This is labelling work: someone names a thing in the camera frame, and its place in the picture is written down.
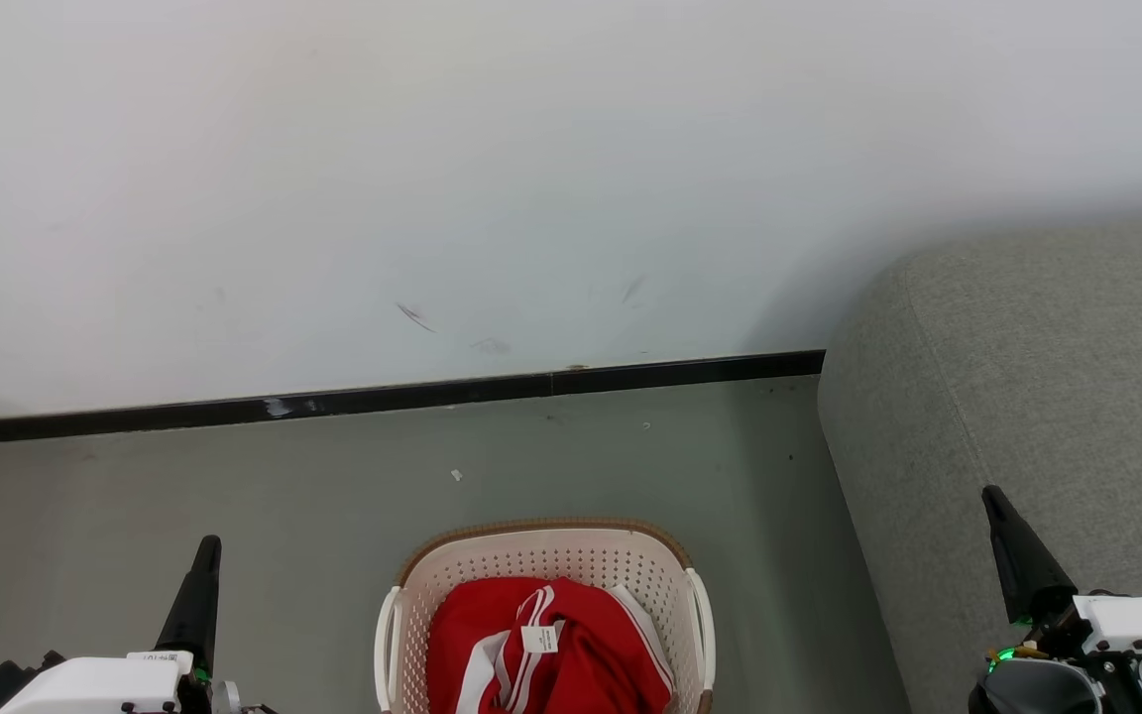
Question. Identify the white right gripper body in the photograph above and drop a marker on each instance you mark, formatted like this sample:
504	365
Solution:
1136	620

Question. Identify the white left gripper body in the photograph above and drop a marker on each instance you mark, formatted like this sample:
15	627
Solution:
95	686

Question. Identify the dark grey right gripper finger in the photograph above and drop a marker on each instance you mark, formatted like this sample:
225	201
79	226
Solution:
1027	565

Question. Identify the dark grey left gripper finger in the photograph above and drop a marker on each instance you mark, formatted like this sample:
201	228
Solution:
196	605

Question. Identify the red garment with white stripes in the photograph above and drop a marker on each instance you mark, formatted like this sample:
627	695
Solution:
581	674

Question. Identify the grey fabric sofa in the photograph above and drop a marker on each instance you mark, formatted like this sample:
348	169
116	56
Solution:
1027	397

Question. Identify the cream perforated laundry basket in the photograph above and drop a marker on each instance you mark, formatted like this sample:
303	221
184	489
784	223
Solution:
531	550

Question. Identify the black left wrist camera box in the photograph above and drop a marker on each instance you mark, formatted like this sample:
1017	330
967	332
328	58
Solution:
1	682

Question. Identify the black wall baseboard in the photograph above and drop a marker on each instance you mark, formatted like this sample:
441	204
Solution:
383	399

